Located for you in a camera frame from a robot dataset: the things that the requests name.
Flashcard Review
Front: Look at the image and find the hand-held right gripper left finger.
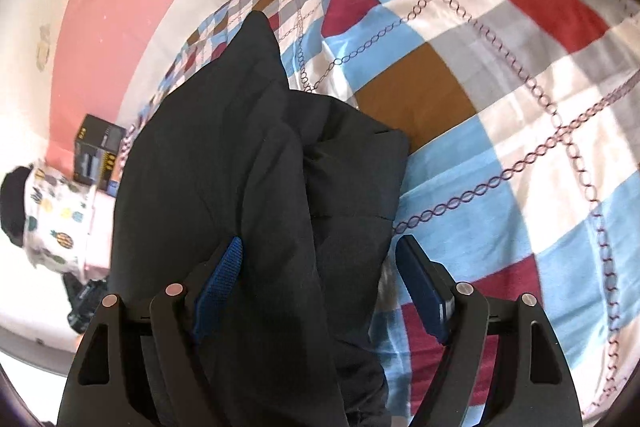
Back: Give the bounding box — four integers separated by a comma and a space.
56, 237, 244, 427

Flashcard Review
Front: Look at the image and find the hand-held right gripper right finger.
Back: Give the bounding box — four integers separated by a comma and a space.
395, 234, 583, 427

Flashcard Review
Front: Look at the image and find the black jacket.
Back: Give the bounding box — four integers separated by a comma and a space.
107, 10, 412, 427

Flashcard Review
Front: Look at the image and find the pale pink cloth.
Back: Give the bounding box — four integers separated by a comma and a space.
82, 192, 118, 273

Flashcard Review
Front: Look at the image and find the pineapple print cloth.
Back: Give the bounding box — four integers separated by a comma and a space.
23, 162, 101, 280

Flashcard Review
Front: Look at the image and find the black round object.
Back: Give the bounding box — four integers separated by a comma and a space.
0, 166, 35, 249

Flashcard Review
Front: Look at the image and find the black and yellow box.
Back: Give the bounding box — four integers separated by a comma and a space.
73, 113, 127, 194

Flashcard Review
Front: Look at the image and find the checkered bed blanket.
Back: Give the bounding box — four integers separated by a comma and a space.
115, 0, 640, 427

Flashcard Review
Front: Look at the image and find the faded wall sticker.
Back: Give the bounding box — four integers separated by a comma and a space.
34, 24, 53, 72

